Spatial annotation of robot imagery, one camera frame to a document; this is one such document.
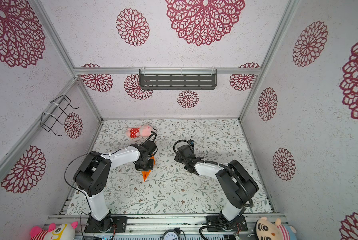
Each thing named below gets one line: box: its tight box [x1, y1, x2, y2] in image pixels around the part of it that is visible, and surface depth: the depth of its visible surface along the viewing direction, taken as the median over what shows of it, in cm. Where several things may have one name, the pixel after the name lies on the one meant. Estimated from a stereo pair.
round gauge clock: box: [159, 227, 181, 240], surface depth 70 cm
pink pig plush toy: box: [126, 124, 156, 139], surface depth 108 cm
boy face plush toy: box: [255, 216, 297, 240], surface depth 67 cm
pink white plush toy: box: [30, 221, 79, 240], surface depth 67 cm
